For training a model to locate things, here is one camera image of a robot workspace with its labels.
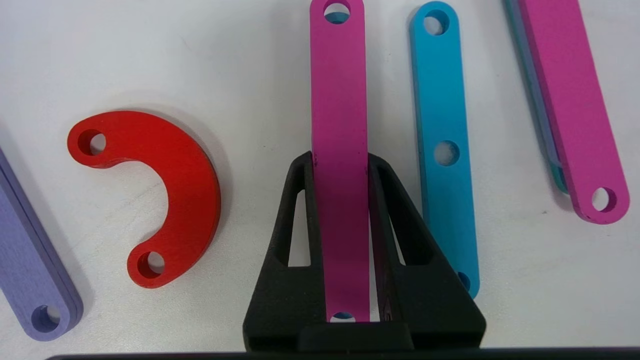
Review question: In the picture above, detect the short pink bar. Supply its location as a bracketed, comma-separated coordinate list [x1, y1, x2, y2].
[504, 0, 630, 225]

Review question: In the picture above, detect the short blue bar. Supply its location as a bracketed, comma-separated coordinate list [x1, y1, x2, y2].
[409, 1, 481, 299]

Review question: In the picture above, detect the long pink bar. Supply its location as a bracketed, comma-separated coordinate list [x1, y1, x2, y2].
[309, 0, 371, 323]

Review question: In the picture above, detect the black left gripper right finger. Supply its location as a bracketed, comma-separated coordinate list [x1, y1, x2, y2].
[368, 154, 487, 348]

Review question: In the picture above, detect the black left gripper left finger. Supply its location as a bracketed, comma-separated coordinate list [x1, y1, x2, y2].
[243, 151, 326, 351]

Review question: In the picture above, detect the short purple bar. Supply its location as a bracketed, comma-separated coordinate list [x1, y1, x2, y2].
[0, 147, 84, 342]

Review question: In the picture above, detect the small red arc piece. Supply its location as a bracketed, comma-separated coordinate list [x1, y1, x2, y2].
[67, 110, 222, 289]

